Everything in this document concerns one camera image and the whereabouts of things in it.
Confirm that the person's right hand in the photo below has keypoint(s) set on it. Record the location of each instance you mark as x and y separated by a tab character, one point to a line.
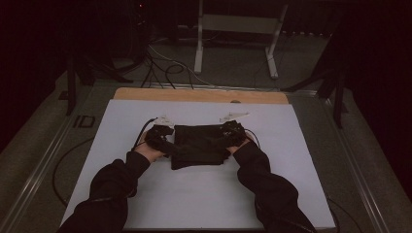
238	149

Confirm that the white table mat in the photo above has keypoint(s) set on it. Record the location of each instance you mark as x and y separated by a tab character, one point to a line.
194	194

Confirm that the aluminium floor rail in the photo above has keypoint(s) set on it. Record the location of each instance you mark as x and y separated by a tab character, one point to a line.
356	168
226	88
42	168

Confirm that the white metal stand frame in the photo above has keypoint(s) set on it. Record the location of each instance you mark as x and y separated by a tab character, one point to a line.
238	24

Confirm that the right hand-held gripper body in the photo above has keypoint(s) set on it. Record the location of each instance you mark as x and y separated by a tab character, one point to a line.
233	131

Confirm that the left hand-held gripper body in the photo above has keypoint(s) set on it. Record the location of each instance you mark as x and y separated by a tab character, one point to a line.
157	136

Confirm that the dark equipment with red light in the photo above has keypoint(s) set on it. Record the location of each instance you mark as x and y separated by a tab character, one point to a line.
136	29

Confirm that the black shorts with blue print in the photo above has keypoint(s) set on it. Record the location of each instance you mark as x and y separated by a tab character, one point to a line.
197	145

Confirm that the person's left hand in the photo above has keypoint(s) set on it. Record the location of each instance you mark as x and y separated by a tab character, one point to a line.
147	152

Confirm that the black tripod stand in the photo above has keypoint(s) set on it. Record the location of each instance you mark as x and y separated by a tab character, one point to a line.
338	97
71	84

